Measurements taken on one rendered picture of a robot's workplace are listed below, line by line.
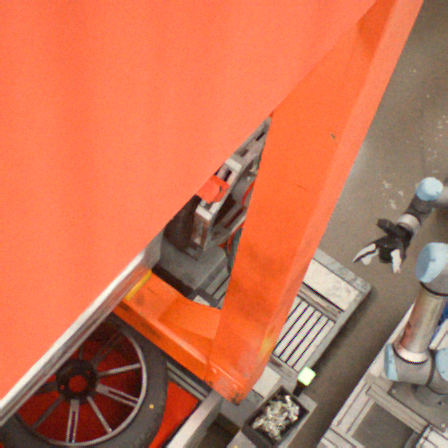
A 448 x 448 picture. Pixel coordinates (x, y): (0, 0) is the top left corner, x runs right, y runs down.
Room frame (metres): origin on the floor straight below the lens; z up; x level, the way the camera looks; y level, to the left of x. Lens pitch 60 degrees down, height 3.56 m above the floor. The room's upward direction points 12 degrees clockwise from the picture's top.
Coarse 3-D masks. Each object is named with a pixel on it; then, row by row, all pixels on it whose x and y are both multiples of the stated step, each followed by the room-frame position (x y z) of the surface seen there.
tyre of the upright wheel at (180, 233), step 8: (192, 200) 1.56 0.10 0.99; (232, 200) 1.85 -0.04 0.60; (184, 208) 1.54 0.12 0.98; (192, 208) 1.57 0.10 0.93; (176, 216) 1.52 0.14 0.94; (184, 216) 1.53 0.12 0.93; (168, 224) 1.52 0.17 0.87; (176, 224) 1.51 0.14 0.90; (184, 224) 1.54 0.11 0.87; (168, 232) 1.52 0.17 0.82; (176, 232) 1.51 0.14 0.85; (184, 232) 1.54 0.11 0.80; (176, 240) 1.52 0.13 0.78; (184, 240) 1.55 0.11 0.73
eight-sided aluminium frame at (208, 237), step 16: (256, 128) 1.82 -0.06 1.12; (256, 144) 1.76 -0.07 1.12; (240, 160) 1.68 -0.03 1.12; (224, 176) 1.65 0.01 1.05; (208, 208) 1.56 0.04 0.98; (240, 208) 1.82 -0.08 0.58; (208, 224) 1.52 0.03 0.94; (224, 224) 1.73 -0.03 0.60; (192, 240) 1.54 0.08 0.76; (208, 240) 1.54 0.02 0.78; (224, 240) 1.65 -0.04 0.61
